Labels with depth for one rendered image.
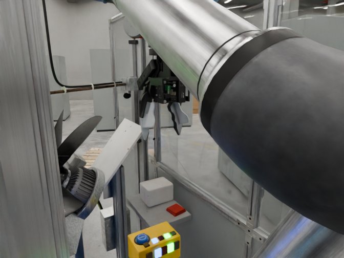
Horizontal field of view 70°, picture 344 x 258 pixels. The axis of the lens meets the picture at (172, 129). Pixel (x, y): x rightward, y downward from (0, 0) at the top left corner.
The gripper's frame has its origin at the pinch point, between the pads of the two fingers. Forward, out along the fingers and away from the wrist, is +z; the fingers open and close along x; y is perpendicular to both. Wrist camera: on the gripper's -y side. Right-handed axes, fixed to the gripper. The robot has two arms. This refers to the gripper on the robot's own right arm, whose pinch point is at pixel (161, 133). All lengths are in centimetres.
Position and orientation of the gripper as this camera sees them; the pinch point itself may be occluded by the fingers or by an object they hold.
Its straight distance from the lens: 62.2
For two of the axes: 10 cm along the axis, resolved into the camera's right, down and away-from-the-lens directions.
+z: 0.0, 9.7, 2.5
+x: 8.6, -1.3, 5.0
